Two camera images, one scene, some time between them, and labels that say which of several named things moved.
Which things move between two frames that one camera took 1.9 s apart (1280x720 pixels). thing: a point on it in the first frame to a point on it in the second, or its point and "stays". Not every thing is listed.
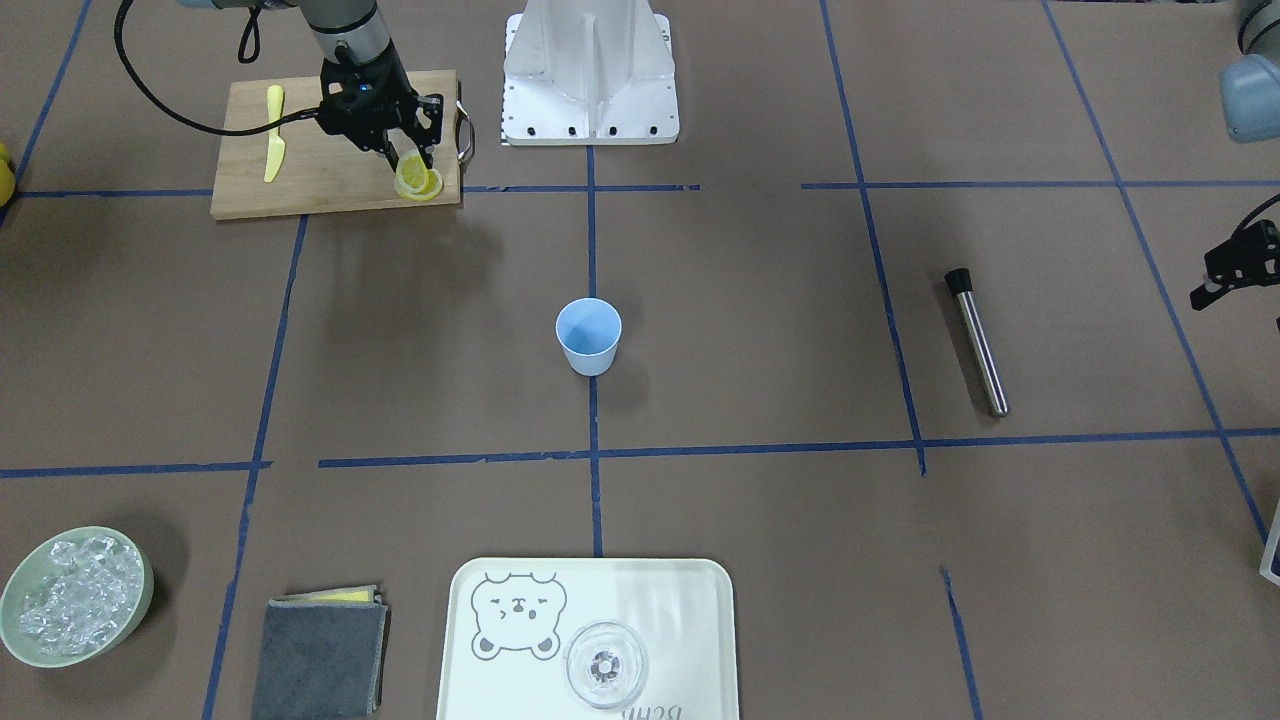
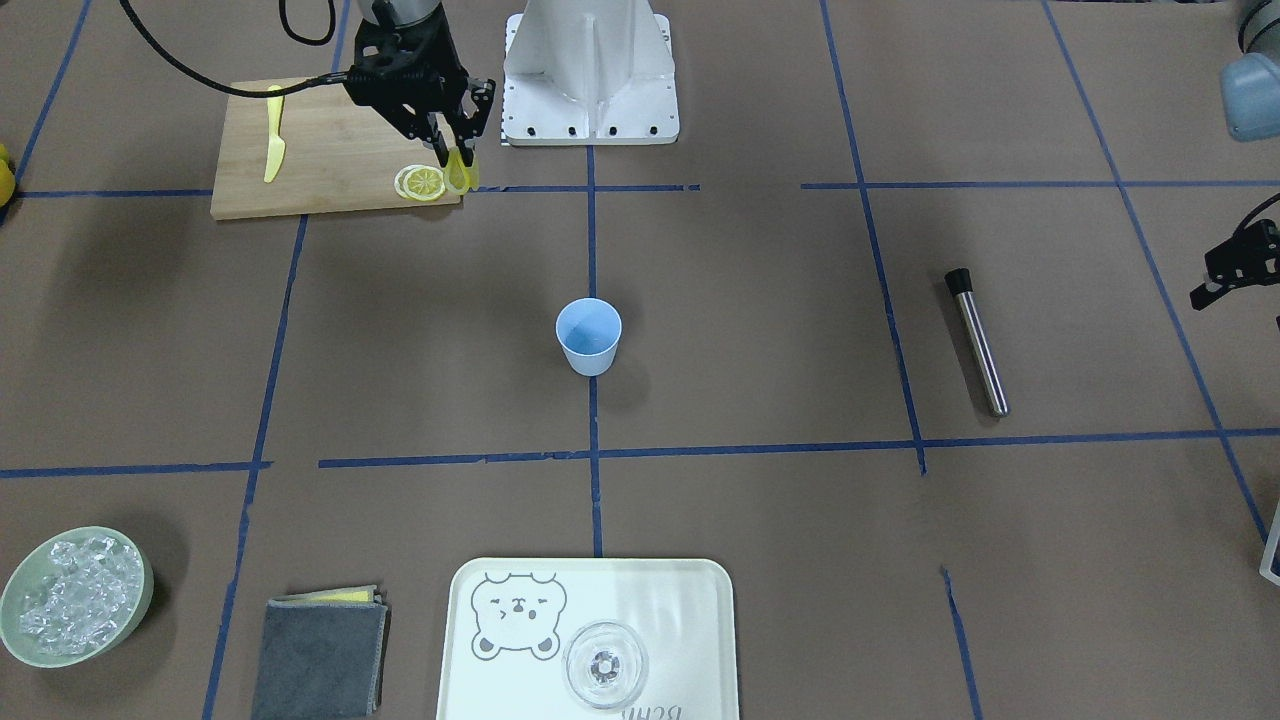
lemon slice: x=412 y=175 to x=459 y=177
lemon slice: x=434 y=188 stays
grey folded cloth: x=321 y=660 stays
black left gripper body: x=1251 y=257 stays
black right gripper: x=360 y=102 to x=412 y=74
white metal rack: x=1267 y=559 stays
